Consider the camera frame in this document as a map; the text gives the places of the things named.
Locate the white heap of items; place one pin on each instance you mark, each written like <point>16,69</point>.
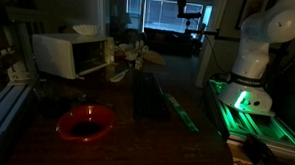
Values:
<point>135,53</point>

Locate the large living room window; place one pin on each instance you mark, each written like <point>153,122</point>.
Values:
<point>163,14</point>

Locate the dark sofa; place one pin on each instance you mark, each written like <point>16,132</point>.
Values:
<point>169,41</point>

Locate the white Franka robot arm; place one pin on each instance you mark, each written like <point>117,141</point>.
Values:
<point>255,53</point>

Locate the black camera on stand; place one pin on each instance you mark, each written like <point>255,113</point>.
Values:
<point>181,4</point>

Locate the aluminium extrusion frame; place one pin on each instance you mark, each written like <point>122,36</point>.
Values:
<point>6,106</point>

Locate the red bowl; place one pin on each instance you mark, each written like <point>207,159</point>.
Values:
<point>65,123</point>

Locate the white plastic spoon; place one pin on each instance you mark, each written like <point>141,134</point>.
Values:
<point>118,76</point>

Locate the aluminium robot mounting base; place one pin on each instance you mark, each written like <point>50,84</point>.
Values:
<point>252,125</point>

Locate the white paper coffee filter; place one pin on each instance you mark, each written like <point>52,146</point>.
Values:
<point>85,29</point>

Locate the white toaster oven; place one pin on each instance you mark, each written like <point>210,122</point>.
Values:
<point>55,55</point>

